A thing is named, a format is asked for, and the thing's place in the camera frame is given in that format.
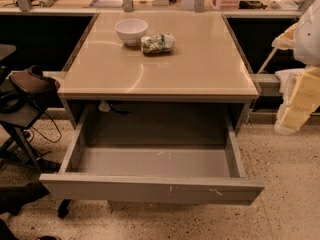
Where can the green white snack bag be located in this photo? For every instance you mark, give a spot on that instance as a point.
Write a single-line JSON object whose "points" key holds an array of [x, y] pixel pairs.
{"points": [[156, 44]]}

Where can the black side stand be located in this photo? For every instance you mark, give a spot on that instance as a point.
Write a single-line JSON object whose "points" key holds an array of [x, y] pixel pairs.
{"points": [[17, 148]]}

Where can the beige top drawer cabinet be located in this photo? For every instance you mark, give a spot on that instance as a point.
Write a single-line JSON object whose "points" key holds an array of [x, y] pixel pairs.
{"points": [[206, 64]]}

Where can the white ceramic bowl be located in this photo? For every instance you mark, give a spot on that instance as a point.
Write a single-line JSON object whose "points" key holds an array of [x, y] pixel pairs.
{"points": [[130, 31]]}

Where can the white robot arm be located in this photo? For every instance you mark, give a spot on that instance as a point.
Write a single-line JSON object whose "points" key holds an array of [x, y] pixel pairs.
{"points": [[307, 37]]}

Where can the black tool pile right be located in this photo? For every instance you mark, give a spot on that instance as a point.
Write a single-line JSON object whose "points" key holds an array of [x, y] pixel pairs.
{"points": [[251, 4]]}

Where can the brown VR headset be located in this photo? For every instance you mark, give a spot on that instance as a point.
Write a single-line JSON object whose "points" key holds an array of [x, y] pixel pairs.
{"points": [[31, 87]]}

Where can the grey top drawer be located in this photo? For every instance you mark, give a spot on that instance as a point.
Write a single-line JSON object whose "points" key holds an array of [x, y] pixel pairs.
{"points": [[155, 152]]}

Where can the white dustpan with handle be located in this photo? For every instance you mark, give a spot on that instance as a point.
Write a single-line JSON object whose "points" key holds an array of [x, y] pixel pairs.
{"points": [[273, 84]]}

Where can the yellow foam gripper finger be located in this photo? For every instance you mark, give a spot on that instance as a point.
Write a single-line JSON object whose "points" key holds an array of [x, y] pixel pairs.
{"points": [[285, 40], [301, 97]]}

